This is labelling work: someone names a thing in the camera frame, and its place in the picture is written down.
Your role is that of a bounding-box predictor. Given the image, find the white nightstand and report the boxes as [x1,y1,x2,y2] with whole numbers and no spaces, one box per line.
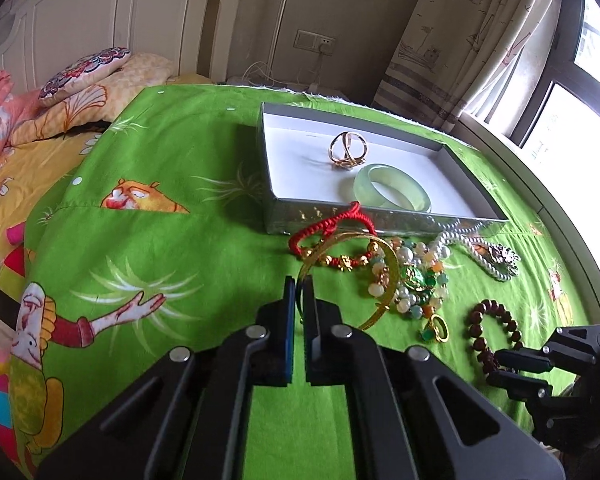
[225,75,351,105]

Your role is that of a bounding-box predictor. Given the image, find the gold triple ring buckle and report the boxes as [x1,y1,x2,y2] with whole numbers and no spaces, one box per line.
[330,131,367,171]

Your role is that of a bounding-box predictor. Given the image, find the white charger cable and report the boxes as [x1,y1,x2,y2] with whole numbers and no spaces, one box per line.
[307,52,327,95]

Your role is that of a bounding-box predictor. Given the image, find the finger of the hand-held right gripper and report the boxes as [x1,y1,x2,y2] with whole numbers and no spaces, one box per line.
[486,371,588,417]
[495,325,600,375]

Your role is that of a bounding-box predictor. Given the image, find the grey jewelry box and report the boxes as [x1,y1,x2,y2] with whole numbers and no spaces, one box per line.
[257,102,510,236]

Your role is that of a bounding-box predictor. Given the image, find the white coiled cable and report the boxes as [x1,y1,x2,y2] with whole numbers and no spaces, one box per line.
[242,61,301,92]

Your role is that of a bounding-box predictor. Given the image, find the pale green jade bangle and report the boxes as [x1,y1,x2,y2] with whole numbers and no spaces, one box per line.
[352,162,432,213]

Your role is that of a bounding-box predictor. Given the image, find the dark framed window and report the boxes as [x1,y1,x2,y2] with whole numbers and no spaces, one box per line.
[485,0,600,311]

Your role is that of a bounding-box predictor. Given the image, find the dark red wooden bead bracelet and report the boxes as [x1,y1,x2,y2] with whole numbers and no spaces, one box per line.
[469,299,526,376]

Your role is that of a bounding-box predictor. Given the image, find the silver brooch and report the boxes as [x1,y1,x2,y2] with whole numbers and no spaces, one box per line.
[472,241,522,277]

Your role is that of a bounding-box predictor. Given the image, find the floral embroidered pillow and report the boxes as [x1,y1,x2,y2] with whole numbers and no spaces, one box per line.
[39,47,131,107]

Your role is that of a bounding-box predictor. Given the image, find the green gold-rimmed pendant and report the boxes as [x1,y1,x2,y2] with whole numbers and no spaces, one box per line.
[420,314,451,345]

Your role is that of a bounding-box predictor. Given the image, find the gold bangle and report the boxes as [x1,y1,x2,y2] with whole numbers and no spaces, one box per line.
[296,232,402,332]

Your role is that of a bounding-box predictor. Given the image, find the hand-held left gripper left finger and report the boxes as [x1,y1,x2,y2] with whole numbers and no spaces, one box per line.
[35,276,297,480]

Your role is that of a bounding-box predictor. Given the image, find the white wooden headboard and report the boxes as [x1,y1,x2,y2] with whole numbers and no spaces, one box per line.
[0,0,246,91]

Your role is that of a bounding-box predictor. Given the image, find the white slim rod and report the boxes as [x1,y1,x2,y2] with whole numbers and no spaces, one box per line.
[269,0,293,81]

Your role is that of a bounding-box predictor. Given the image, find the white pearl necklace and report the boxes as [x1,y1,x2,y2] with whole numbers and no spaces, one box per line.
[420,215,521,283]

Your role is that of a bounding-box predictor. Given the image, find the green cartoon printed cloth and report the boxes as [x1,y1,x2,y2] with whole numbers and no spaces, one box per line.
[25,85,593,480]

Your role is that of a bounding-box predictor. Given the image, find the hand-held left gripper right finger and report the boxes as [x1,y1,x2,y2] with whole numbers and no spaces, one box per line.
[302,277,566,480]

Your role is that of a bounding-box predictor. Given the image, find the yellow patterned pillow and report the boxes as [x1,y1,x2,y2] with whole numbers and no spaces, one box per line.
[9,54,177,147]

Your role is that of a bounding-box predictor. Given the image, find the multicolour bead bracelet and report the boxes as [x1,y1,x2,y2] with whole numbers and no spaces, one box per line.
[367,237,453,318]

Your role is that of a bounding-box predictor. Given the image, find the red cord bracelet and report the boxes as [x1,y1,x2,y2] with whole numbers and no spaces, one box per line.
[288,201,381,273]

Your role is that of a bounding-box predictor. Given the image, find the printed beige curtain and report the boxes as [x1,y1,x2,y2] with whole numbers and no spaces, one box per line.
[370,0,566,133]

